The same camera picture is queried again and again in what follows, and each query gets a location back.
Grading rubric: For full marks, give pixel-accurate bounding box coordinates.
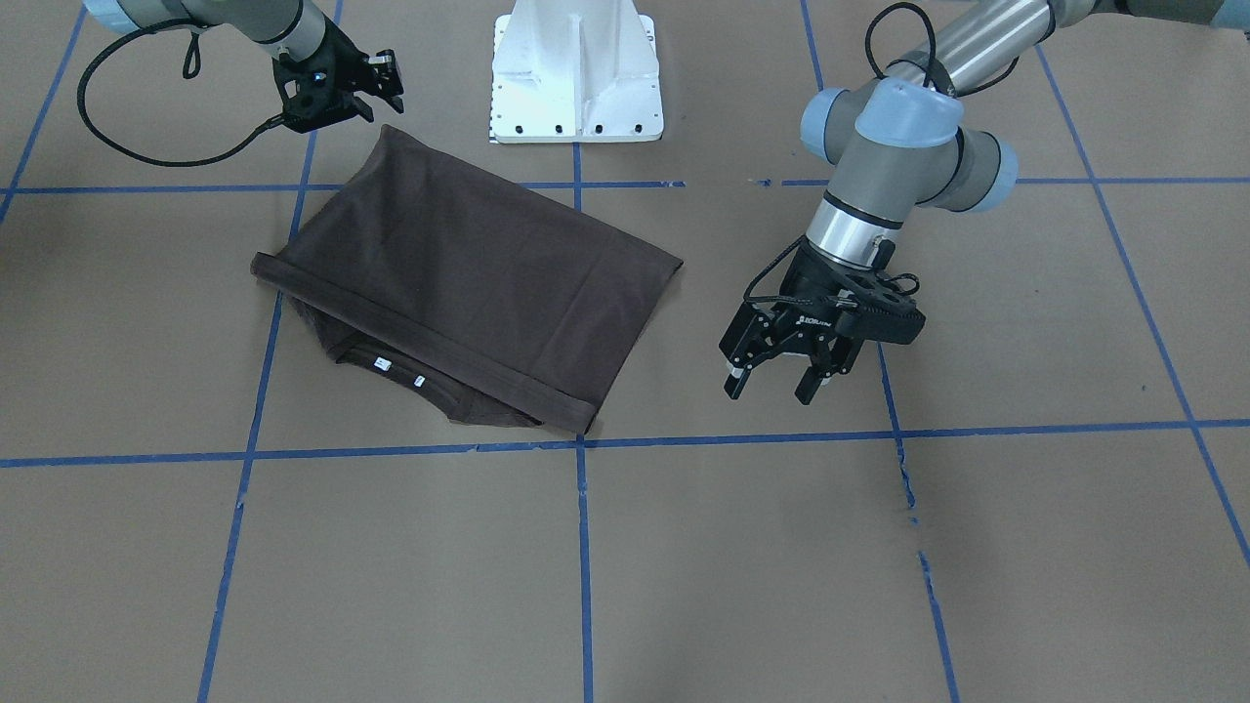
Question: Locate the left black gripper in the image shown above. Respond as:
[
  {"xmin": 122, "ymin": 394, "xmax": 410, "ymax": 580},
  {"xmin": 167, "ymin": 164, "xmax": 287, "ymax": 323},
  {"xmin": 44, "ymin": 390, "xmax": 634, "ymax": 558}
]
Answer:
[{"xmin": 720, "ymin": 239, "xmax": 880, "ymax": 407}]

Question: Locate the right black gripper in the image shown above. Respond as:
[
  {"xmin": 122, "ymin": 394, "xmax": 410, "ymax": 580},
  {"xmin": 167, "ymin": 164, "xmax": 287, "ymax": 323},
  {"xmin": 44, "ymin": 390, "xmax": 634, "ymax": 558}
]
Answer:
[{"xmin": 273, "ymin": 21, "xmax": 405, "ymax": 123}]

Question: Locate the brown t-shirt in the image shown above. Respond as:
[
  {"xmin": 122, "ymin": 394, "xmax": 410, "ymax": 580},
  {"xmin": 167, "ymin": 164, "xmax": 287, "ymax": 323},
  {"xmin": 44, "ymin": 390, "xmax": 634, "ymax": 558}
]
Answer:
[{"xmin": 251, "ymin": 125, "xmax": 683, "ymax": 434}]

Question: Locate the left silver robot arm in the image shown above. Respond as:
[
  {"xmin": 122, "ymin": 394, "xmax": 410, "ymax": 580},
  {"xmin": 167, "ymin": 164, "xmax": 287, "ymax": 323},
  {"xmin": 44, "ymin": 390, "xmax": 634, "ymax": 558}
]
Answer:
[{"xmin": 719, "ymin": 1, "xmax": 1248, "ymax": 404}]

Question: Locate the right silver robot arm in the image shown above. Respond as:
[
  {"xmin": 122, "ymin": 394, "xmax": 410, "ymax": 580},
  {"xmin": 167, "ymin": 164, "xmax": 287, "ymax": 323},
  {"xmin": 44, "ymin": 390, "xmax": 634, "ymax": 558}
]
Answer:
[{"xmin": 83, "ymin": 1, "xmax": 403, "ymax": 133}]

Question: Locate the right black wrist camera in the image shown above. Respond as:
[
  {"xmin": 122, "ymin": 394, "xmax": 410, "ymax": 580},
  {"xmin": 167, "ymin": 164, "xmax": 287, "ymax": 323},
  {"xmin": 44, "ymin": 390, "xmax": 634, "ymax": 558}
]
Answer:
[{"xmin": 275, "ymin": 68, "xmax": 360, "ymax": 134}]

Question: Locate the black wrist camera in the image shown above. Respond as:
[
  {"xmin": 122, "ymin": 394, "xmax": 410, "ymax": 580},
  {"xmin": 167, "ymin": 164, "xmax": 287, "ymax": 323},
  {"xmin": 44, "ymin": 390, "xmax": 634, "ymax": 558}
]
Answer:
[
  {"xmin": 834, "ymin": 271, "xmax": 926, "ymax": 346},
  {"xmin": 275, "ymin": 68, "xmax": 360, "ymax": 134}
]

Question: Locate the black camera cable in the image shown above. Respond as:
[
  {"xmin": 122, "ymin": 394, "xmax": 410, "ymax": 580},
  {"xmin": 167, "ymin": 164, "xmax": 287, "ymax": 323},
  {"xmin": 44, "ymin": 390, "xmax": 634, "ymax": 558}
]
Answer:
[
  {"xmin": 76, "ymin": 20, "xmax": 289, "ymax": 168},
  {"xmin": 744, "ymin": 3, "xmax": 1018, "ymax": 313}
]

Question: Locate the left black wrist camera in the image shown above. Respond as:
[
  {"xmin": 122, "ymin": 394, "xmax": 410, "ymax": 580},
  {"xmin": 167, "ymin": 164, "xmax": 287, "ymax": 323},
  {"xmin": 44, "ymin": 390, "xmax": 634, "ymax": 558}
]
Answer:
[{"xmin": 834, "ymin": 271, "xmax": 926, "ymax": 346}]

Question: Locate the white pedestal column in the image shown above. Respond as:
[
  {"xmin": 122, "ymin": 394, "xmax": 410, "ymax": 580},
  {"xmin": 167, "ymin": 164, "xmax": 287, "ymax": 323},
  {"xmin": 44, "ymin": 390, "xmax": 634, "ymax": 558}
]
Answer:
[{"xmin": 488, "ymin": 1, "xmax": 665, "ymax": 145}]

